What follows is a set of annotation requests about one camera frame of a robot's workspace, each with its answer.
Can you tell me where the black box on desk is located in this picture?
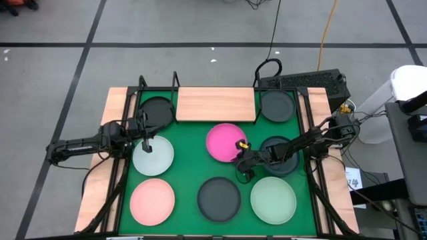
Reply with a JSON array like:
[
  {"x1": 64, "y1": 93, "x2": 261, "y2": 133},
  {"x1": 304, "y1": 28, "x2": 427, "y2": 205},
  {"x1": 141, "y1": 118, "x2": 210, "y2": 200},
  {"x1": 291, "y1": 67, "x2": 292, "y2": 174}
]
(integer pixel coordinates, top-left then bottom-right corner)
[{"x1": 407, "y1": 114, "x2": 427, "y2": 143}]

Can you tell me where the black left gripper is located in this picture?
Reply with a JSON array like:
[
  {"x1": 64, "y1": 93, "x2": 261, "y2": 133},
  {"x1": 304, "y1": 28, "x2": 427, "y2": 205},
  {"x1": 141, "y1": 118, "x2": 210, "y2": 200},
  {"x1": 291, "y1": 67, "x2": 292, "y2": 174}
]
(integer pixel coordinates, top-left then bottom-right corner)
[{"x1": 128, "y1": 110, "x2": 153, "y2": 154}]

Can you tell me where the black computer case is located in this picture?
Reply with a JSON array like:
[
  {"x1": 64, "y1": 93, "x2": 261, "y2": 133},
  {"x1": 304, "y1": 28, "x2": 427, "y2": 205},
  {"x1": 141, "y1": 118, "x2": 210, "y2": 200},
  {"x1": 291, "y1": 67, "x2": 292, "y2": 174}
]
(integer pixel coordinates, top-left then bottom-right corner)
[{"x1": 259, "y1": 68, "x2": 352, "y2": 113}]

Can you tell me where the light grey plate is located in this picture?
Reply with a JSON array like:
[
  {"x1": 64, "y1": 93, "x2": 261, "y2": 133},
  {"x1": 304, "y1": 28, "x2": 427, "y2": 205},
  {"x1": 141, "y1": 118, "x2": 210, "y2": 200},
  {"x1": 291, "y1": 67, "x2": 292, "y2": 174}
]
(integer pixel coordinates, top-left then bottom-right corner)
[{"x1": 132, "y1": 135, "x2": 175, "y2": 177}]

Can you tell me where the dark teal plate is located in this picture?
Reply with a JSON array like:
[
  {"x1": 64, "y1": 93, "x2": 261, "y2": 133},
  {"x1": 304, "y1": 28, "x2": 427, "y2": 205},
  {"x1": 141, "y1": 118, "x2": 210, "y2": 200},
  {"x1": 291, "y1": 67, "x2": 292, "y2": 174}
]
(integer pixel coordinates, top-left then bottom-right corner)
[{"x1": 259, "y1": 135, "x2": 300, "y2": 177}]

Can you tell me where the yellow cable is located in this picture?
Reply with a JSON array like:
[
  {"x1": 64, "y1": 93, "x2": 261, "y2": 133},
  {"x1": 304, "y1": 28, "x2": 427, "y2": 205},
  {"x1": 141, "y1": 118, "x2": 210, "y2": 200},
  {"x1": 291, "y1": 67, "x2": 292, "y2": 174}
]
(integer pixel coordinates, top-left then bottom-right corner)
[{"x1": 316, "y1": 0, "x2": 340, "y2": 71}]

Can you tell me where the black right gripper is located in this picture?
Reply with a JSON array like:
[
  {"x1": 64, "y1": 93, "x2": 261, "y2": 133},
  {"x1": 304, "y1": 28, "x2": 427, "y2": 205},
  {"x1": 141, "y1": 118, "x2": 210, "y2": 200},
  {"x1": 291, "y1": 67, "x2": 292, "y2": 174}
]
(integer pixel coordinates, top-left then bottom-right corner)
[{"x1": 236, "y1": 139, "x2": 271, "y2": 185}]

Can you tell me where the green table mat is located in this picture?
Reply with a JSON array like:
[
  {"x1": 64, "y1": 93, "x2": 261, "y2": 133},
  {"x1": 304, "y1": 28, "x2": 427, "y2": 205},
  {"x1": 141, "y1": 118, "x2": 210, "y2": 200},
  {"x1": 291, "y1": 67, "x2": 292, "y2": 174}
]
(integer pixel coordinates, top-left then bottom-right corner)
[{"x1": 118, "y1": 89, "x2": 318, "y2": 236}]

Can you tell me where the black plate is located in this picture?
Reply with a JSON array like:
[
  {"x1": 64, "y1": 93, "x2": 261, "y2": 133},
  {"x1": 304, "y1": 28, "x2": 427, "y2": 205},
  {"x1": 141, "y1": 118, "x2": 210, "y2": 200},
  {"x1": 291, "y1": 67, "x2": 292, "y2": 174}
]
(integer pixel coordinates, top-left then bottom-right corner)
[{"x1": 138, "y1": 96, "x2": 175, "y2": 129}]

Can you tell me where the magenta plate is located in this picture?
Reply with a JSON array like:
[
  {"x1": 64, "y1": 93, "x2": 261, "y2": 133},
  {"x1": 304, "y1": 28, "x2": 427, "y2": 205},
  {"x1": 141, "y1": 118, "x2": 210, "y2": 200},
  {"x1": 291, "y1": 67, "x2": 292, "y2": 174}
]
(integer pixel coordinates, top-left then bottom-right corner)
[{"x1": 205, "y1": 123, "x2": 248, "y2": 163}]

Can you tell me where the dark grey plate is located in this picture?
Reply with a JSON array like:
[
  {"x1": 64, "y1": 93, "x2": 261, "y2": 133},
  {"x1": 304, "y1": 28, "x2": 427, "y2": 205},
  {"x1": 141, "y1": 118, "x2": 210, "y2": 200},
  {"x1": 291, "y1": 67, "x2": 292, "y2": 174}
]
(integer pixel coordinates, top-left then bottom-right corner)
[{"x1": 197, "y1": 176, "x2": 242, "y2": 223}]

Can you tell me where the white bin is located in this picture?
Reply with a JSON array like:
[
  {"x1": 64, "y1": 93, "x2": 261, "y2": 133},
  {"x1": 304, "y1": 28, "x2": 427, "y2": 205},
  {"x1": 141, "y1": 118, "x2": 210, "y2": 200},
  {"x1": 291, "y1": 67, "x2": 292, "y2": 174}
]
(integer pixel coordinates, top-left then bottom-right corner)
[{"x1": 353, "y1": 65, "x2": 427, "y2": 144}]

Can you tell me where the orange and black item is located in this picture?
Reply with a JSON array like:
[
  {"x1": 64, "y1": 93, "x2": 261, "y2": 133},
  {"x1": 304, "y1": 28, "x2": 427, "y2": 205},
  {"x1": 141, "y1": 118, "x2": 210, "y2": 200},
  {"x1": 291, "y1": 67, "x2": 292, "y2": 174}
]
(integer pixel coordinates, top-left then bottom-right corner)
[{"x1": 0, "y1": 0, "x2": 39, "y2": 17}]

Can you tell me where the mint green plate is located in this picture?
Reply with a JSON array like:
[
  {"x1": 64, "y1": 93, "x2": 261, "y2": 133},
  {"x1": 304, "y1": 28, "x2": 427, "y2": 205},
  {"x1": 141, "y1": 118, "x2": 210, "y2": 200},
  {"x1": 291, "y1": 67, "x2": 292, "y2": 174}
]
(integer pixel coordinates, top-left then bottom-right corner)
[{"x1": 250, "y1": 176, "x2": 298, "y2": 225}]

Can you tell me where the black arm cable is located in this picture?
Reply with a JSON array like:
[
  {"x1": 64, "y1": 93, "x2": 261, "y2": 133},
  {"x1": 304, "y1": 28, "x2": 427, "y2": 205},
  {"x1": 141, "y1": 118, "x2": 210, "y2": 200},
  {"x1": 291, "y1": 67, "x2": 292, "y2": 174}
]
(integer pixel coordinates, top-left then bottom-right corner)
[{"x1": 81, "y1": 155, "x2": 103, "y2": 198}]

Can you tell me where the black device on desk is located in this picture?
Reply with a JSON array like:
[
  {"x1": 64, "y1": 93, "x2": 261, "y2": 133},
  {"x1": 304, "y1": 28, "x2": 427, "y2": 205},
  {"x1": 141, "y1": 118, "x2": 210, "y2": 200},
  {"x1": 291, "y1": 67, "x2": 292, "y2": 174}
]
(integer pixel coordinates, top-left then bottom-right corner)
[{"x1": 398, "y1": 89, "x2": 427, "y2": 116}]

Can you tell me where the grey desk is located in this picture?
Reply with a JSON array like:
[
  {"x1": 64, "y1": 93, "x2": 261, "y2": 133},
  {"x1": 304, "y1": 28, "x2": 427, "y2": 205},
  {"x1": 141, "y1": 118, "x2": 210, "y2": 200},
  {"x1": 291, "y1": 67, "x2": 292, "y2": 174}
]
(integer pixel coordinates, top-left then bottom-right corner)
[{"x1": 385, "y1": 99, "x2": 427, "y2": 206}]

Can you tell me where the black floor cable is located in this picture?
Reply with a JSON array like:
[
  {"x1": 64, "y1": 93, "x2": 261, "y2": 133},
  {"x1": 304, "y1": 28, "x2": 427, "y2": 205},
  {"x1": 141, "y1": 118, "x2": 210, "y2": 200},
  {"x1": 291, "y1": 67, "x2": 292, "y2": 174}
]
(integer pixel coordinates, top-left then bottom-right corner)
[{"x1": 254, "y1": 0, "x2": 284, "y2": 88}]

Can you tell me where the white paper note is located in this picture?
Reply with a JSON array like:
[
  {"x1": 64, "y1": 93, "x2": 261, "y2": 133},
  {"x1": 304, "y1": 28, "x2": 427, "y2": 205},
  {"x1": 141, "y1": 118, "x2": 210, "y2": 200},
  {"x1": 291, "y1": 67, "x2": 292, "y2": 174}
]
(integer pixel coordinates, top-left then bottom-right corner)
[{"x1": 345, "y1": 166, "x2": 363, "y2": 191}]

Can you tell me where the salmon pink plate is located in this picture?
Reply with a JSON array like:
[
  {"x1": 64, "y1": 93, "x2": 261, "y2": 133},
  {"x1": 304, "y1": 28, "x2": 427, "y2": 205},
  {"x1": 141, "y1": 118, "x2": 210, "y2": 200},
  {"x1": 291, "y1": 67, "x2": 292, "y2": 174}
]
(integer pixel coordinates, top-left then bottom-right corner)
[{"x1": 129, "y1": 178, "x2": 176, "y2": 227}]

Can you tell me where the dark grey-green plate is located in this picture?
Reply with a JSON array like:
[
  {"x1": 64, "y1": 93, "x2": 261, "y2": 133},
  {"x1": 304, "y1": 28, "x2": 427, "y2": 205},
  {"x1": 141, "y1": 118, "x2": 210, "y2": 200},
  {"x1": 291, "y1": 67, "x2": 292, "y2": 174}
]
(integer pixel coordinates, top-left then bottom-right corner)
[{"x1": 260, "y1": 89, "x2": 297, "y2": 123}]

